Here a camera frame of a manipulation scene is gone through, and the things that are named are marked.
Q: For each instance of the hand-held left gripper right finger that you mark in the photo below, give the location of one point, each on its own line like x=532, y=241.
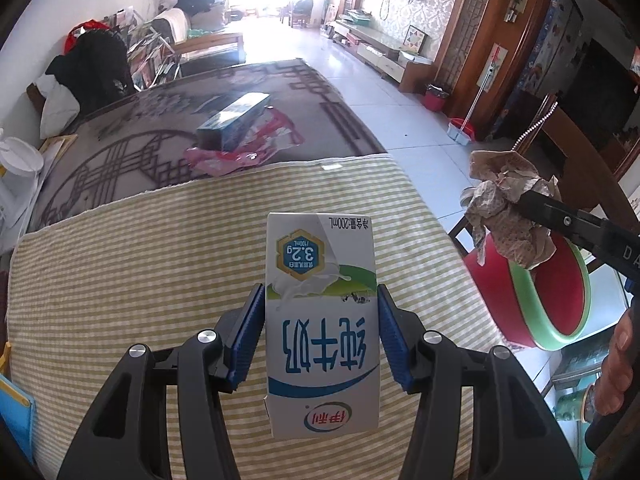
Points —
x=392, y=335

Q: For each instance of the red bin with green rim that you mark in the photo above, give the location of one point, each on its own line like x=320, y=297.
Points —
x=555, y=285

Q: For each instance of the wooden sofa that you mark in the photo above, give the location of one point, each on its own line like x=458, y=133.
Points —
x=210, y=42

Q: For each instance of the pink plastic bag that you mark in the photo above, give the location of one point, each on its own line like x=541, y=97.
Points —
x=265, y=142

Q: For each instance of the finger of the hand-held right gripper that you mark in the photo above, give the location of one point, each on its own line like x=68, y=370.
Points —
x=560, y=217

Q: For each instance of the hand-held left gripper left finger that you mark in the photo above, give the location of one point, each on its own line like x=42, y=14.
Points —
x=247, y=335

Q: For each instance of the person's right hand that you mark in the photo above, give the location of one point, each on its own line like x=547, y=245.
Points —
x=622, y=360

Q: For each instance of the white pillow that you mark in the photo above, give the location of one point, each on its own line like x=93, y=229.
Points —
x=57, y=105

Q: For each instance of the grey patterned carpet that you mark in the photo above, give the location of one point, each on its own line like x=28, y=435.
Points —
x=150, y=125

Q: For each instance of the printed paper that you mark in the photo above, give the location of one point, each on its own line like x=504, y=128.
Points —
x=500, y=210

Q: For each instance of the black clothes pile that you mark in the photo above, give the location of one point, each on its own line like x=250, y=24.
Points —
x=95, y=70

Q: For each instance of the wooden table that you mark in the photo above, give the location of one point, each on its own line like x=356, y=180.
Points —
x=585, y=145

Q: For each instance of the geometric framed picture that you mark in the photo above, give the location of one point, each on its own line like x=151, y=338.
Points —
x=412, y=39

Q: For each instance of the long blue cardboard box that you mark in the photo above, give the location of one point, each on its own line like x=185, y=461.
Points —
x=235, y=120

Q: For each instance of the red cloth bag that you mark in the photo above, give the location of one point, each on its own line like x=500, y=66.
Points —
x=87, y=27

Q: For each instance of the red bucket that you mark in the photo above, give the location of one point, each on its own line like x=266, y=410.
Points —
x=436, y=97

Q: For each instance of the red dustpan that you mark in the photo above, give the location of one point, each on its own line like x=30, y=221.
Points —
x=460, y=131

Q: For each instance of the blue plastic board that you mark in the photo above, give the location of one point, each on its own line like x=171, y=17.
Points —
x=15, y=420

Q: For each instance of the metal rack with books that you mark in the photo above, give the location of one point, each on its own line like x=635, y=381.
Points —
x=147, y=52

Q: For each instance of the light wooden frame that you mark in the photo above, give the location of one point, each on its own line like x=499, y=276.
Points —
x=55, y=150

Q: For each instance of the white milk carton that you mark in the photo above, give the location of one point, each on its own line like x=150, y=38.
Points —
x=320, y=360

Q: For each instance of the green striped mat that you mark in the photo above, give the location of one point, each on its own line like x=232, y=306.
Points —
x=150, y=260

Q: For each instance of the white television cabinet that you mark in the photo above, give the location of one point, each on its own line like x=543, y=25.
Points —
x=380, y=50

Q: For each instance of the colourful wall poster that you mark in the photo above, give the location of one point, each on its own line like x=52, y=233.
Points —
x=550, y=50

